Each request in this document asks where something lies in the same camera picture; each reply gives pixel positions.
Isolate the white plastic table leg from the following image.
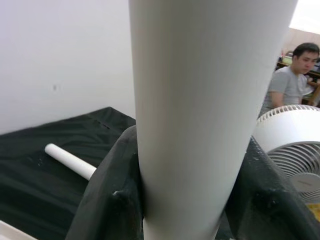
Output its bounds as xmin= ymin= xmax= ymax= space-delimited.
xmin=44 ymin=142 xmax=98 ymax=180
xmin=127 ymin=0 xmax=300 ymax=240

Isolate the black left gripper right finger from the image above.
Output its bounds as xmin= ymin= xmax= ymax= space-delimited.
xmin=219 ymin=136 xmax=320 ymax=240

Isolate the man in grey shirt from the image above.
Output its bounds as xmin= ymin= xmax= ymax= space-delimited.
xmin=261 ymin=42 xmax=320 ymax=117

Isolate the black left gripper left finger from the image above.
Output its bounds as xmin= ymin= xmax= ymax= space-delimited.
xmin=64 ymin=124 xmax=145 ymax=240

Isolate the black cloth table cover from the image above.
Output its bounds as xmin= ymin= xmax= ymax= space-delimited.
xmin=0 ymin=106 xmax=137 ymax=240

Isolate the white floor fan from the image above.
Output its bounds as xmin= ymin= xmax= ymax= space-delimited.
xmin=252 ymin=104 xmax=320 ymax=208

